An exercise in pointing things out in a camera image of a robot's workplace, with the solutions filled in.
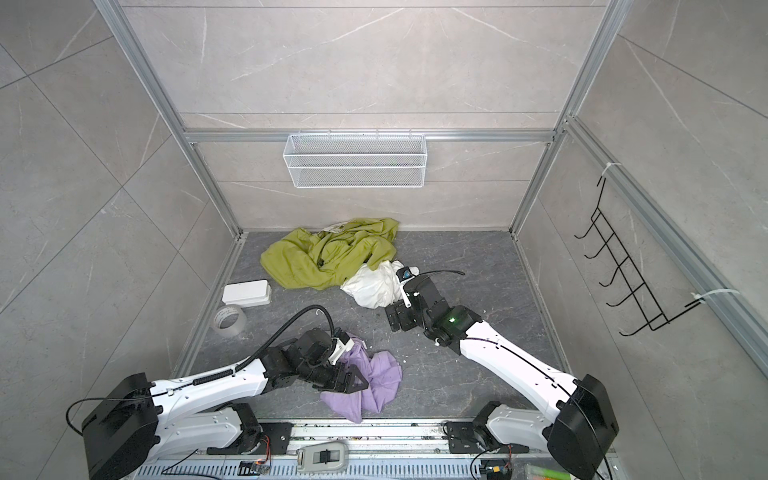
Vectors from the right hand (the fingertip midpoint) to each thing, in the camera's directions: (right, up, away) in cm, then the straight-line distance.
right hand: (403, 300), depth 81 cm
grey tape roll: (-56, -9, +15) cm, 59 cm away
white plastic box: (-50, 0, +15) cm, 53 cm away
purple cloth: (-6, -20, 0) cm, 21 cm away
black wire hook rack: (+52, +3, -16) cm, 55 cm away
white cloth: (-8, +1, +17) cm, 19 cm away
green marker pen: (+34, -39, -11) cm, 53 cm away
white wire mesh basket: (-16, +45, +20) cm, 52 cm away
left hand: (-12, -20, -4) cm, 24 cm away
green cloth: (-25, +12, +20) cm, 35 cm away
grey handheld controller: (-18, -35, -12) cm, 41 cm away
